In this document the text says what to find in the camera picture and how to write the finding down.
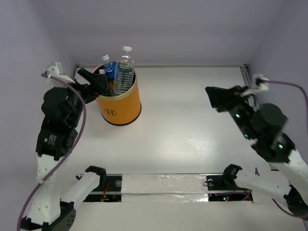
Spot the aluminium rail edge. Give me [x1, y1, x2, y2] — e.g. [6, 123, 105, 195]
[240, 64, 251, 87]
[77, 64, 246, 68]

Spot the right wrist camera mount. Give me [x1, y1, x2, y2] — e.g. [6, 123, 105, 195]
[241, 74, 269, 97]

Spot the aluminium rail back edge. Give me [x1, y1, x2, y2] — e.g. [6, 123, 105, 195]
[77, 64, 246, 68]

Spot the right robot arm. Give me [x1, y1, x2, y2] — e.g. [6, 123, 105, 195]
[205, 83, 308, 220]

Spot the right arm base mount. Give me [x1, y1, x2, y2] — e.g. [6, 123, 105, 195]
[203, 164, 253, 202]

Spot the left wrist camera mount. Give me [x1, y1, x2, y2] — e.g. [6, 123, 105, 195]
[42, 62, 75, 87]

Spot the blue label water bottle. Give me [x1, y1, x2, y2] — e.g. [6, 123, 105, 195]
[102, 54, 116, 81]

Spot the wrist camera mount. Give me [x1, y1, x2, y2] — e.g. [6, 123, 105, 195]
[241, 74, 269, 97]
[42, 62, 75, 87]

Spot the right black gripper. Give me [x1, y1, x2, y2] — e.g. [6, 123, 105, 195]
[205, 84, 255, 139]

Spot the aluminium rail right edge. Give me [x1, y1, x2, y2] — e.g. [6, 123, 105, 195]
[240, 64, 251, 87]

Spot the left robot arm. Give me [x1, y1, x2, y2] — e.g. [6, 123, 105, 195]
[16, 69, 107, 231]

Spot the orange cylindrical bin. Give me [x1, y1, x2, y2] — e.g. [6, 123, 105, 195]
[96, 74, 142, 126]

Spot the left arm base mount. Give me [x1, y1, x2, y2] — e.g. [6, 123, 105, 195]
[84, 175, 122, 202]

